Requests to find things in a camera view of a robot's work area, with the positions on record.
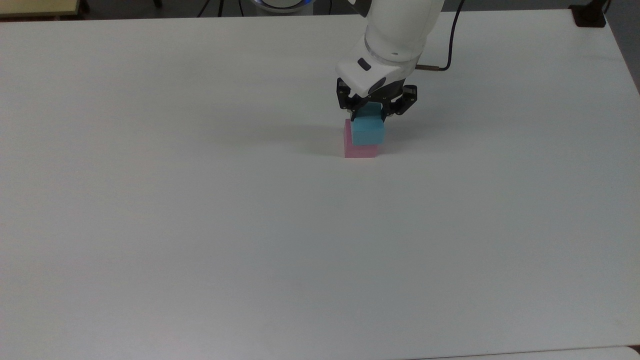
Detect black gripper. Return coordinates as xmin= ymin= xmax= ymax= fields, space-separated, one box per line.
xmin=336 ymin=78 xmax=419 ymax=122

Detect blue cube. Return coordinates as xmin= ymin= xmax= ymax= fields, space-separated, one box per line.
xmin=350 ymin=102 xmax=386 ymax=147

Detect pink cube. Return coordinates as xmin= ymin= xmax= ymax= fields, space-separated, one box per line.
xmin=344 ymin=118 xmax=380 ymax=159

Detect wooden table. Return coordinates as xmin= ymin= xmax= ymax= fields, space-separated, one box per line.
xmin=0 ymin=0 xmax=81 ymax=20

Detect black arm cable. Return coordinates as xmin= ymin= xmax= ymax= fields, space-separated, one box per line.
xmin=416 ymin=0 xmax=466 ymax=73

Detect black floor cables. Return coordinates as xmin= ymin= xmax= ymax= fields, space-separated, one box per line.
xmin=196 ymin=0 xmax=245 ymax=18

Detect black mount block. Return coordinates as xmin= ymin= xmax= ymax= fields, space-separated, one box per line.
xmin=570 ymin=0 xmax=612 ymax=28

